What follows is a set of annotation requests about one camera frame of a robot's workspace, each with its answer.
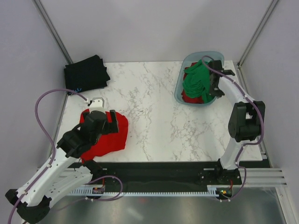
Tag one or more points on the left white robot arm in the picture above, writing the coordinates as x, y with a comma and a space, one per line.
34, 199

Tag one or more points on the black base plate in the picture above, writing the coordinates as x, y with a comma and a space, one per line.
162, 176

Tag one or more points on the aluminium frame post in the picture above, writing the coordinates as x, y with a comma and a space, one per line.
47, 20
266, 16

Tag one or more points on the red t shirt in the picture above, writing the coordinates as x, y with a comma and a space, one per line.
187, 99
109, 143

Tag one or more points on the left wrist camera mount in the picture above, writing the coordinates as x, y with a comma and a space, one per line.
96, 104

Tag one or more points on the left aluminium frame post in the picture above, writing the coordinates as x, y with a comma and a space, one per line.
47, 20

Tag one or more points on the folded black t shirt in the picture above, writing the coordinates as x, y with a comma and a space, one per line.
88, 74

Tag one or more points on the white slotted cable duct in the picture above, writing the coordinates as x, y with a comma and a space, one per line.
211, 191

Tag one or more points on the right aluminium frame post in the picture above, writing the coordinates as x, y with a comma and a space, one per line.
266, 16

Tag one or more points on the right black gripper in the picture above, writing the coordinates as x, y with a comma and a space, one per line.
214, 93

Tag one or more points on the blue plastic basin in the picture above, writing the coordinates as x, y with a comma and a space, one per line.
206, 57

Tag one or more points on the green t shirt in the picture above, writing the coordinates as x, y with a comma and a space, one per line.
197, 82

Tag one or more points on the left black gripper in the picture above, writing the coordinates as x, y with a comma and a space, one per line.
114, 128

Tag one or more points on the aluminium rail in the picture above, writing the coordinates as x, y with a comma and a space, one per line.
265, 177

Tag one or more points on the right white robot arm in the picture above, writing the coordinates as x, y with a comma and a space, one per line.
246, 123

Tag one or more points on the red t shirt in basin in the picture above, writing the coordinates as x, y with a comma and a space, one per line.
187, 99

